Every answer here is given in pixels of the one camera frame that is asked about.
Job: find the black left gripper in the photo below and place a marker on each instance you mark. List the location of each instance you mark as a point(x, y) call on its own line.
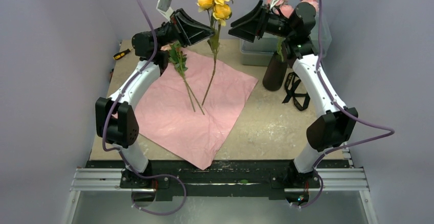
point(187, 31)

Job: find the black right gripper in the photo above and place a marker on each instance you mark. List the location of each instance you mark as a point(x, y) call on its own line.
point(263, 19)

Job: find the yellow rose stem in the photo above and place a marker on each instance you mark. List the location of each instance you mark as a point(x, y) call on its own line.
point(219, 11)

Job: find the black ribbon with gold lettering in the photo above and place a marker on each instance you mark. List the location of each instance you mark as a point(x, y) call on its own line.
point(300, 100)

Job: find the pink wrapping paper sheet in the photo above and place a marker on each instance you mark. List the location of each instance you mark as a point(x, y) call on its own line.
point(196, 110)

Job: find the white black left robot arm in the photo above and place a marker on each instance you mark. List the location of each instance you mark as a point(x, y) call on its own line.
point(116, 123)

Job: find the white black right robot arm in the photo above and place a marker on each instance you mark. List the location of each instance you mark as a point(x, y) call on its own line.
point(333, 125)

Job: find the dark cylindrical vase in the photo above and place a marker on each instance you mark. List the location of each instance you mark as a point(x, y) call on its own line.
point(275, 73)

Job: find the green translucent plastic storage box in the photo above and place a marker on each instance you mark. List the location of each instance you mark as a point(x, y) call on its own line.
point(259, 52)

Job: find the yellow black handled screwdriver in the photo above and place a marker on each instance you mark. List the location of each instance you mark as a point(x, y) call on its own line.
point(121, 54)

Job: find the aluminium rail frame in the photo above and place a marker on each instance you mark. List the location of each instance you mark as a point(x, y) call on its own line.
point(265, 130)

